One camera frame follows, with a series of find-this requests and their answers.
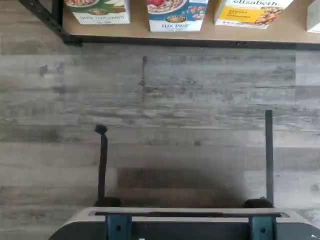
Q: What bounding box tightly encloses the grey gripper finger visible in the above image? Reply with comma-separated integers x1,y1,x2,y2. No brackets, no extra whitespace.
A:
242,109,275,208

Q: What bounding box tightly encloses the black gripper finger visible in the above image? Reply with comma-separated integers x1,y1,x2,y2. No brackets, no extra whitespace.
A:
93,124,123,208

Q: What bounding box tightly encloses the yellow banana nut granola box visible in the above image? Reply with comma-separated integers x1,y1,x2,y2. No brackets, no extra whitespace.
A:
214,0,294,29

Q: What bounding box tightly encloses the white grey box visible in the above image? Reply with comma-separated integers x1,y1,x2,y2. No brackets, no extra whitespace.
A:
306,0,320,34

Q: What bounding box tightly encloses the green apple cinnamon oatmeal box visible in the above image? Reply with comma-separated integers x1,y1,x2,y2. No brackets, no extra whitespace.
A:
63,0,131,25

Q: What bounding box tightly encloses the blue flax plus cereal box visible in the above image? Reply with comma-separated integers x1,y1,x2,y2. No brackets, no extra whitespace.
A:
146,0,209,33

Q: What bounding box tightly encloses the black metal shelving rack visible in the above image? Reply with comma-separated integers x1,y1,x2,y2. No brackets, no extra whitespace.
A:
18,0,320,50

